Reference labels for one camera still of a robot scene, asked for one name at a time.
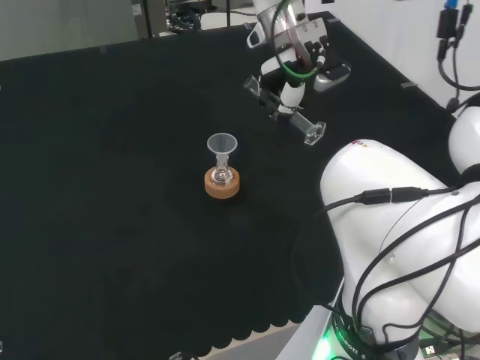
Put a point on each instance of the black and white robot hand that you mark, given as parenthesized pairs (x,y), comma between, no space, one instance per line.
(291,93)

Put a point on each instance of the clear glass graduated cylinder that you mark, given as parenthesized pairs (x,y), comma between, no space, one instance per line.
(310,129)

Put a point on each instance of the small clear cloth clip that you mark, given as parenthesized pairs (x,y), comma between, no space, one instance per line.
(408,85)
(247,26)
(102,49)
(176,355)

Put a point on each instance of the clear plastic funnel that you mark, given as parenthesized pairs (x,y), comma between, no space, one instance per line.
(222,144)

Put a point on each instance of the clear round-bottom flask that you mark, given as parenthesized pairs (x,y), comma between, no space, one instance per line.
(221,176)

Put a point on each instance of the dark grey cabinet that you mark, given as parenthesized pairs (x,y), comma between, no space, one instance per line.
(150,17)

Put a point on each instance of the black bench cloth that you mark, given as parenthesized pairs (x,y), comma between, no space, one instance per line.
(112,187)

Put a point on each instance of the pale board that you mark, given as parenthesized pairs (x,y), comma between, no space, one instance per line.
(63,26)

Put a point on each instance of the silver usb plug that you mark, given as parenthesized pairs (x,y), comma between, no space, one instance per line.
(429,350)

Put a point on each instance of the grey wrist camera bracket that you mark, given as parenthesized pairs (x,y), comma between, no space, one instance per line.
(309,32)

